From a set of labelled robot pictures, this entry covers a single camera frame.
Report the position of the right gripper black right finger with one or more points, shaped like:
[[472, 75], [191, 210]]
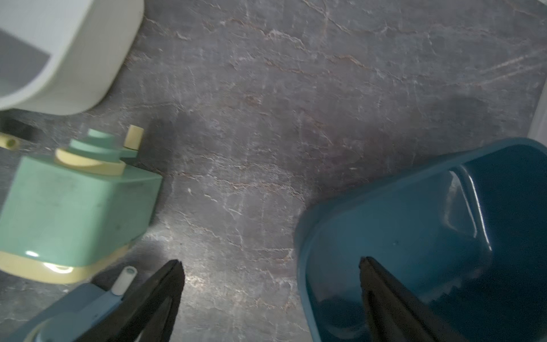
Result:
[[394, 313]]

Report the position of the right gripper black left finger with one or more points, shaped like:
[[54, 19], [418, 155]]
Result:
[[148, 314]]

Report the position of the dark teal storage tub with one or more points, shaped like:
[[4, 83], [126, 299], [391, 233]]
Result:
[[465, 233]]

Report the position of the white plastic storage tub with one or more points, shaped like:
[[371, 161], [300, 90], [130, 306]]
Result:
[[62, 57]]

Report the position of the blue sharpener upper right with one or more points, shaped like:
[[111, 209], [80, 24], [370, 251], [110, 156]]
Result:
[[77, 312]]

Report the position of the green sharpener near tubs right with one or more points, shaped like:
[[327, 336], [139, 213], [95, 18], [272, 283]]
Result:
[[70, 215]]

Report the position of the green sharpener tubs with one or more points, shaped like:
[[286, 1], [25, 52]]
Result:
[[70, 215], [9, 142]]

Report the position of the green sharpener near tubs left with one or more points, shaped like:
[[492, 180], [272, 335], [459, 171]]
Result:
[[9, 142]]

